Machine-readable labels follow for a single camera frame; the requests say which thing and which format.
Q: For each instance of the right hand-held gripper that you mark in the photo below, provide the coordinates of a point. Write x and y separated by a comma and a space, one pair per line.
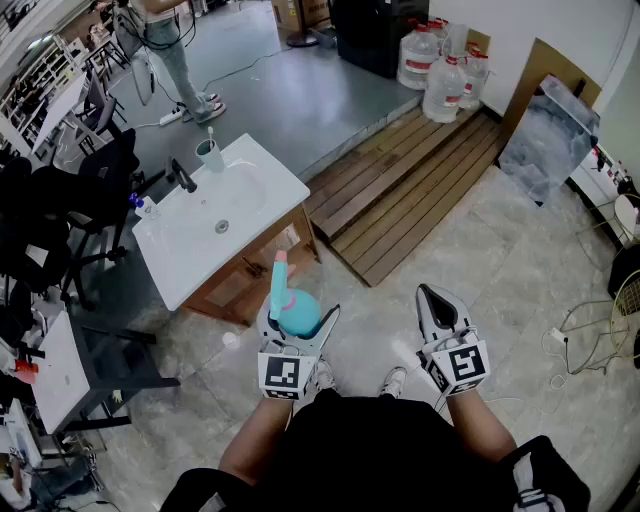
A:
462, 362

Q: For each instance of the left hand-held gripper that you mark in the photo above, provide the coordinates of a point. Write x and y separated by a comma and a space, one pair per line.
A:
282, 372

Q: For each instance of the teal spray bottle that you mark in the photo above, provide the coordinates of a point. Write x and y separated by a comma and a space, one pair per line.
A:
300, 312

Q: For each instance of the teal and pink spray head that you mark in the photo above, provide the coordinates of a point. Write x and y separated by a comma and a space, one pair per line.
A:
279, 280

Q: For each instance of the person's right forearm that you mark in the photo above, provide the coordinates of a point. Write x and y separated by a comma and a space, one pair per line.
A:
480, 430

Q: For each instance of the person's left forearm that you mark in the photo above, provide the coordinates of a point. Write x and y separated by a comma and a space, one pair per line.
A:
250, 440

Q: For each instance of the small blue-capped bottle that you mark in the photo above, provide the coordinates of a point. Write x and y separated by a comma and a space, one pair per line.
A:
145, 207

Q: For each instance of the person's left shoe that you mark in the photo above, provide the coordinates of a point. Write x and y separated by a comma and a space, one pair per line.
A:
325, 375

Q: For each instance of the person's shoe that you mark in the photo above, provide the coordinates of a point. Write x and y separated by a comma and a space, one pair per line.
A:
395, 381
325, 375

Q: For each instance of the wooden sink cabinet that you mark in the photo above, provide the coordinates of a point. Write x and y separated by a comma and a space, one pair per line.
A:
260, 272

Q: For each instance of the person's right shoe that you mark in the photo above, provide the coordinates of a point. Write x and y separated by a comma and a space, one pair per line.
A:
395, 381

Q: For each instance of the white charger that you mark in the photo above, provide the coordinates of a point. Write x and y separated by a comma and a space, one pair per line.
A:
556, 335

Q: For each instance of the white sink basin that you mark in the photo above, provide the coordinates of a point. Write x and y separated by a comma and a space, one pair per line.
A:
210, 235

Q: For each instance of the wooden slat platform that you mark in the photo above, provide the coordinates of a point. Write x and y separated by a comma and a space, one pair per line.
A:
400, 195

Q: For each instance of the person's black clothing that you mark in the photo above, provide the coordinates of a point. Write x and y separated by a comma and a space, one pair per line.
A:
375, 450

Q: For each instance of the black faucet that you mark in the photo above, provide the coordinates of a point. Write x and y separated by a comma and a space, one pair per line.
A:
180, 177

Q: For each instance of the pale toothbrush cup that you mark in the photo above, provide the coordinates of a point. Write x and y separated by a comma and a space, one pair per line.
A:
211, 157

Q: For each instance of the marble pattern board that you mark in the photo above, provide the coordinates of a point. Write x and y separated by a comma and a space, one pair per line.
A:
545, 145

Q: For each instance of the white toothbrush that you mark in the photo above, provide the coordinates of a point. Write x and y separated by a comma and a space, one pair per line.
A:
210, 135

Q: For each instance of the round white table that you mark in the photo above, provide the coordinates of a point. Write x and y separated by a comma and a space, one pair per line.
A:
627, 215

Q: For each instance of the white power strip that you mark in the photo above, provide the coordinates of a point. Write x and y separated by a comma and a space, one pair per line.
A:
170, 117

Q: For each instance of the black office chair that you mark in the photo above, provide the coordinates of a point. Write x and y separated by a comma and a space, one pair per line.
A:
30, 210
107, 165

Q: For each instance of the brown board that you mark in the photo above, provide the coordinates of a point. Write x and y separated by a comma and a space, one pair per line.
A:
530, 70

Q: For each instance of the red tool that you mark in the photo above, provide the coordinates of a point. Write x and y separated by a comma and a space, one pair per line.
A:
26, 372

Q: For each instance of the black round stand base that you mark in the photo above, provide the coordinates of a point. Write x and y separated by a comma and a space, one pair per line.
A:
301, 40

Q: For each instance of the large black box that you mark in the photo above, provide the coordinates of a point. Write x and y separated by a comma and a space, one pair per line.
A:
380, 35

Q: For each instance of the grey chair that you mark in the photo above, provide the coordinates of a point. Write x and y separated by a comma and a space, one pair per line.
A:
97, 107

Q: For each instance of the cardboard box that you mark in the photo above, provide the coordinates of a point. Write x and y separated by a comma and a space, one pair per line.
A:
300, 12

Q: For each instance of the white shelf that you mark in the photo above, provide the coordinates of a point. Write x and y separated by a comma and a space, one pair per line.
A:
30, 85

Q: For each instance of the white side table black frame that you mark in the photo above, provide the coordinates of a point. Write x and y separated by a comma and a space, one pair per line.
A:
60, 370

